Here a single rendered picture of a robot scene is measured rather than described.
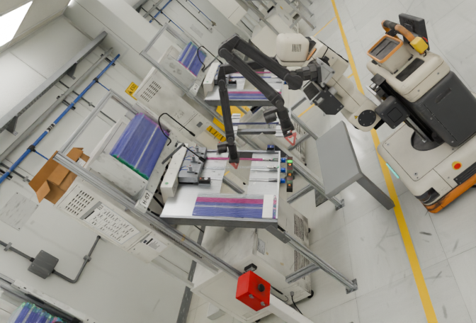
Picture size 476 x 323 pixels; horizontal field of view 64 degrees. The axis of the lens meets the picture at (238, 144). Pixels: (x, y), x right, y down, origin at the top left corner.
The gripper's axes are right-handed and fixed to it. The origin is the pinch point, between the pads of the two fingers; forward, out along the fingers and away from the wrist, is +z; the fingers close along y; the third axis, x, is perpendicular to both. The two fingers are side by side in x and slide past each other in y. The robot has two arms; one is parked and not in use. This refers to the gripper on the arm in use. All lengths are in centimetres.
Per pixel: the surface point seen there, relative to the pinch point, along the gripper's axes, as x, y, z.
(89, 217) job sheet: -87, 49, -5
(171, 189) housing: -37.0, 29.8, -8.2
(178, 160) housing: -39.3, 1.7, -10.0
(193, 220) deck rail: -20, 49, 0
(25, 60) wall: -252, -165, -35
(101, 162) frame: -70, 38, -39
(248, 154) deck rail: 7.0, -18.9, 3.1
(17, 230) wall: -189, 12, 45
